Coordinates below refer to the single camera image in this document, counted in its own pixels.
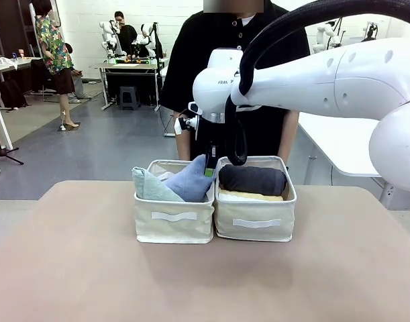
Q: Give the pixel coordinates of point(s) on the background person in black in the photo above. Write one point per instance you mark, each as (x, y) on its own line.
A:
(125, 37)

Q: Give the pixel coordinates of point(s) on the beige fabric storage bin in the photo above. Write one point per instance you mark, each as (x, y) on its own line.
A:
(172, 228)
(255, 231)

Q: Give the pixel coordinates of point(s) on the blue cone-folded towel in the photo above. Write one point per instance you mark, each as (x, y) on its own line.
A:
(191, 184)

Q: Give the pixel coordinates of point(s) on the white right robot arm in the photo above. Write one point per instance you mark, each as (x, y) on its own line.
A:
(359, 80)

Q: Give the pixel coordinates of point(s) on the background work table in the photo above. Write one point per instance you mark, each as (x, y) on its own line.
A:
(131, 66)

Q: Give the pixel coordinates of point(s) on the yellow towel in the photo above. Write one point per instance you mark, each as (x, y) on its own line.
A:
(255, 195)

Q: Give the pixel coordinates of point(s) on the cluttered background table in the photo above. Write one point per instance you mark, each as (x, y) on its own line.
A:
(6, 63)

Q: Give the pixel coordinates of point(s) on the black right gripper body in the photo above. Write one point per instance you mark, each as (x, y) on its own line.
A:
(214, 134)

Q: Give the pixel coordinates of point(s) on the pale green towel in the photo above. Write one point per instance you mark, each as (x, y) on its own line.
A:
(151, 189)

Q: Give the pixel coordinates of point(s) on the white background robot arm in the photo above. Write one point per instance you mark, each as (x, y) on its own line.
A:
(322, 33)
(108, 40)
(146, 38)

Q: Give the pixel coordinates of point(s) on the white side table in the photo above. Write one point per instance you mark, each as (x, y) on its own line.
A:
(335, 144)

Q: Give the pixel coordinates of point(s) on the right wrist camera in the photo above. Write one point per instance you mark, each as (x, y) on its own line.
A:
(184, 124)

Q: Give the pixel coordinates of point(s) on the person's right forearm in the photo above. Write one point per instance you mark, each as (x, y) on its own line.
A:
(182, 144)

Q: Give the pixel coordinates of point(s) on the black tripod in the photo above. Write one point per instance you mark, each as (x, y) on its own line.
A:
(5, 154)

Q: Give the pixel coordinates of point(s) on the dark grey towel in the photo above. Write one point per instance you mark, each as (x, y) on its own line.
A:
(251, 179)

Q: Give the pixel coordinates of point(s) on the grey plastic stool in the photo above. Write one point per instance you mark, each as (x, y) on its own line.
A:
(128, 97)

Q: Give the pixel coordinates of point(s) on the person's left forearm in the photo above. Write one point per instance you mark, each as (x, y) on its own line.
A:
(288, 134)

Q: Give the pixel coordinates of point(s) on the person in black shirt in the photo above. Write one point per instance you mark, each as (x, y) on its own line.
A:
(191, 67)

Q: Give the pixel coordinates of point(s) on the person in floral shirt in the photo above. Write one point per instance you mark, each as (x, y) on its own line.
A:
(55, 60)

